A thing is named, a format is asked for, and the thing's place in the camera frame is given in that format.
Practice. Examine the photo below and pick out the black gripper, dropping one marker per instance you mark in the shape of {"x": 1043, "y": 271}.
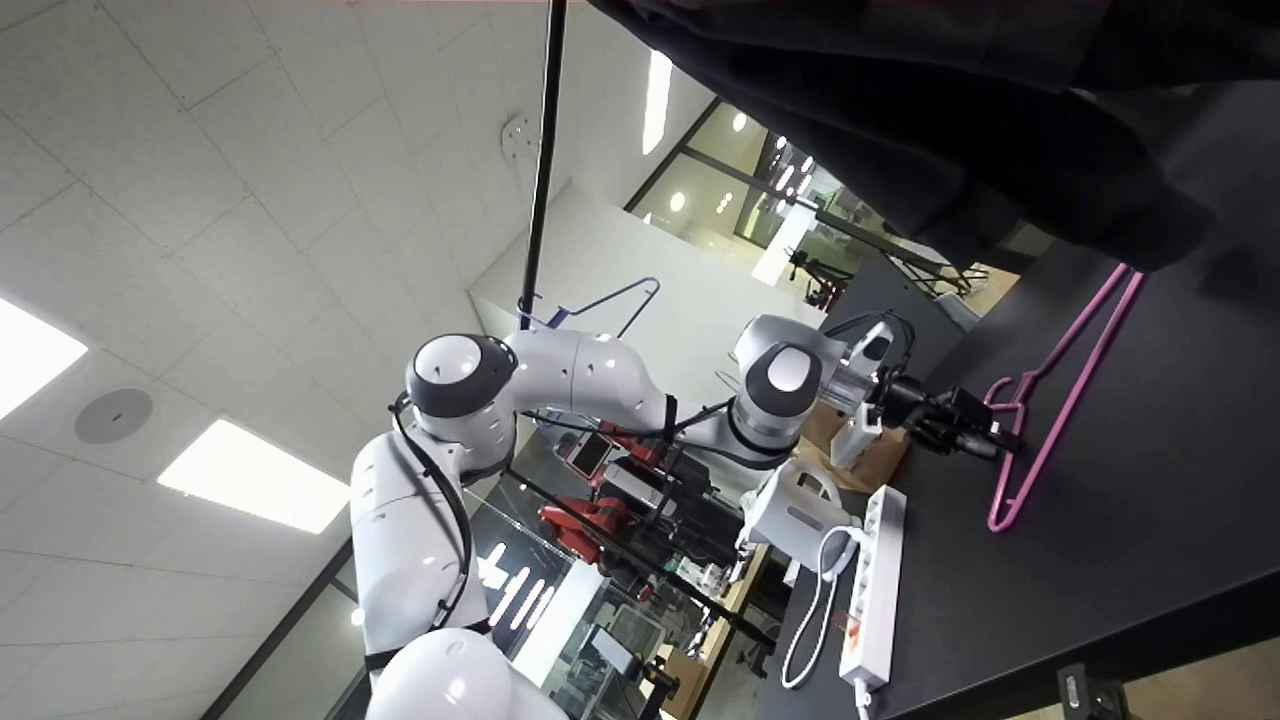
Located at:
{"x": 951, "y": 423}

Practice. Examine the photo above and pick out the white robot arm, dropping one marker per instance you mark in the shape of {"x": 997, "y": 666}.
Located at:
{"x": 473, "y": 401}

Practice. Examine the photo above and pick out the blue clothes hanger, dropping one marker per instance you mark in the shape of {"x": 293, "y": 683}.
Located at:
{"x": 641, "y": 291}

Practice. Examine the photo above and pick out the white power strip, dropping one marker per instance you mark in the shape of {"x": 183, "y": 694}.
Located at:
{"x": 866, "y": 655}

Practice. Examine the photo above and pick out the white power adapter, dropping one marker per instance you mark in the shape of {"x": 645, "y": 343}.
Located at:
{"x": 792, "y": 514}

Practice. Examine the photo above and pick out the black cloth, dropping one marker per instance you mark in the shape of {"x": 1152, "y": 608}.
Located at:
{"x": 957, "y": 116}

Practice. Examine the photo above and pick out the red black machine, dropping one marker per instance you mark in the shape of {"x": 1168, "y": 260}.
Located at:
{"x": 641, "y": 492}

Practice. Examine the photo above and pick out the black clothes rail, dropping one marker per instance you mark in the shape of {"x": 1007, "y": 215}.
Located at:
{"x": 546, "y": 160}

